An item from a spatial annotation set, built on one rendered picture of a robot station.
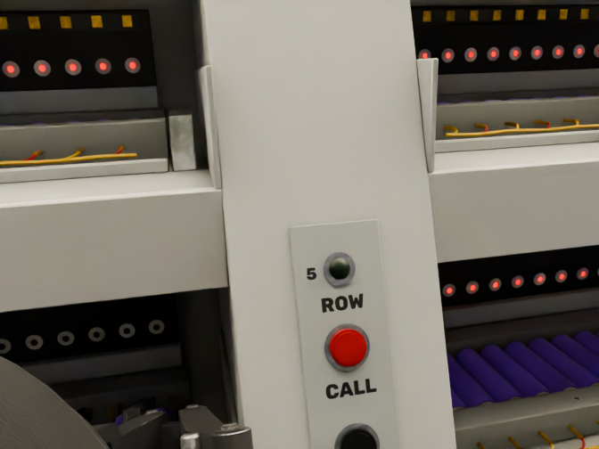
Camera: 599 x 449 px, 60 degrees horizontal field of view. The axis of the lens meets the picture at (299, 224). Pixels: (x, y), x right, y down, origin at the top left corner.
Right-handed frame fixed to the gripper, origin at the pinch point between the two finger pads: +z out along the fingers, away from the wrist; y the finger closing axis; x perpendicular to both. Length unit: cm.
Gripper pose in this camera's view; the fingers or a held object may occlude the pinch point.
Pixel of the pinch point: (103, 439)
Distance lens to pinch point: 30.1
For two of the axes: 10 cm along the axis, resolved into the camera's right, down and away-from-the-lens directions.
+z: -1.7, 2.4, 9.6
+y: -9.8, 0.9, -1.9
